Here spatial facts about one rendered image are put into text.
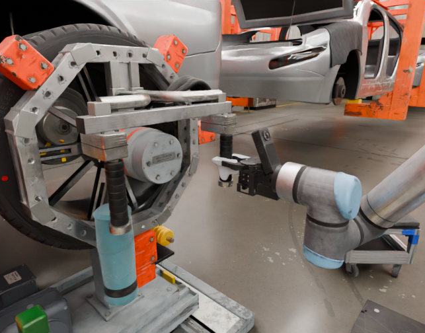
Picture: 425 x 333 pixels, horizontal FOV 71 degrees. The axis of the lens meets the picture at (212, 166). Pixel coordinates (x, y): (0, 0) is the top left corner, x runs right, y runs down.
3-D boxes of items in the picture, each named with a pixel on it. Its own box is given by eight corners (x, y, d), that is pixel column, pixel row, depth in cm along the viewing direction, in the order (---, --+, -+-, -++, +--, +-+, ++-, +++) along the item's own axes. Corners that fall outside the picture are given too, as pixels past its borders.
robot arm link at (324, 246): (357, 261, 69) (365, 214, 66) (325, 279, 64) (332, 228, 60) (324, 242, 77) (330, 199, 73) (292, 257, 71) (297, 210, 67)
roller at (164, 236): (131, 218, 122) (129, 205, 120) (179, 244, 103) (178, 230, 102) (118, 223, 118) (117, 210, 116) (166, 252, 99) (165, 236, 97)
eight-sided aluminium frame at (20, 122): (188, 202, 114) (184, 51, 98) (200, 207, 110) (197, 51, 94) (34, 268, 76) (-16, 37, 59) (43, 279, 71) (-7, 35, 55)
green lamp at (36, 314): (42, 320, 54) (39, 302, 53) (51, 332, 52) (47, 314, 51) (18, 333, 52) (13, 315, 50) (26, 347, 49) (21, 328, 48)
